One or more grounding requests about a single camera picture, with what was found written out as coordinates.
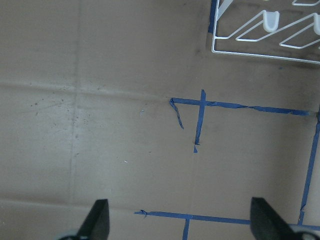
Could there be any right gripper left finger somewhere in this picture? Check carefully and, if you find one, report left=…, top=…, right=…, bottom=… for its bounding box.
left=75, top=199, right=110, bottom=240

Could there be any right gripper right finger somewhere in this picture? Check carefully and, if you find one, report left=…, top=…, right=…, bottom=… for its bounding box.
left=250, top=197, right=297, bottom=240

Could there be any white wire cup rack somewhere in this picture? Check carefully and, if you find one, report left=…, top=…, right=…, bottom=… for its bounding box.
left=208, top=0, right=320, bottom=65

